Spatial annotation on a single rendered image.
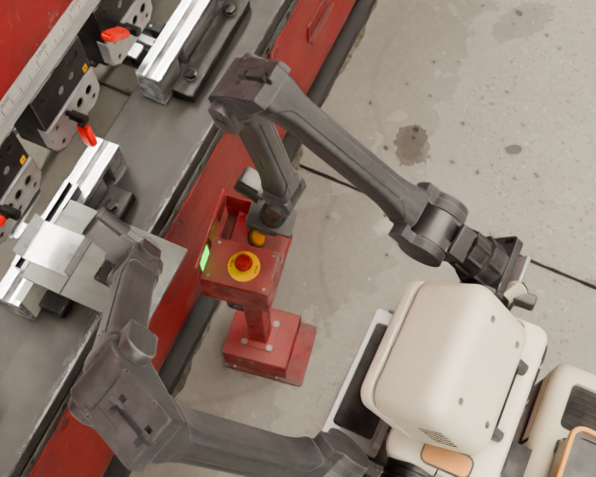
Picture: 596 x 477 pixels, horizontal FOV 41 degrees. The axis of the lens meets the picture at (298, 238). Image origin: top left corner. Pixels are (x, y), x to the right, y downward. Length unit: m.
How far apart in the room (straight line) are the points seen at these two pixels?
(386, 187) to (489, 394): 0.34
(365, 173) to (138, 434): 0.54
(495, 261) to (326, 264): 1.34
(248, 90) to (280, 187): 0.35
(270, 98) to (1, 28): 0.39
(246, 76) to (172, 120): 0.67
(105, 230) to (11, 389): 0.49
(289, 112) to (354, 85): 1.78
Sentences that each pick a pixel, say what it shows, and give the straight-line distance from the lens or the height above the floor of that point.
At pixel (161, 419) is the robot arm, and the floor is 1.57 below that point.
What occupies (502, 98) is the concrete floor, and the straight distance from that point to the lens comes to 2.97.
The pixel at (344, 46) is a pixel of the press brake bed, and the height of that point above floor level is 0.05.
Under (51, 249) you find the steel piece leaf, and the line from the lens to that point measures 1.59.
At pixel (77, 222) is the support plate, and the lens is 1.60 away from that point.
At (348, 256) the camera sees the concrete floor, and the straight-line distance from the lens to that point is 2.60.
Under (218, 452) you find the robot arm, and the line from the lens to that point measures 0.94.
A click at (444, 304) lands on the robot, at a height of 1.36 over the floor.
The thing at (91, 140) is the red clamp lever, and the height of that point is 1.18.
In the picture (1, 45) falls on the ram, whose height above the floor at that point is 1.48.
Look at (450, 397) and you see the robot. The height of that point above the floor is 1.38.
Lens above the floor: 2.40
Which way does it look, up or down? 66 degrees down
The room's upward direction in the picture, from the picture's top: 1 degrees counter-clockwise
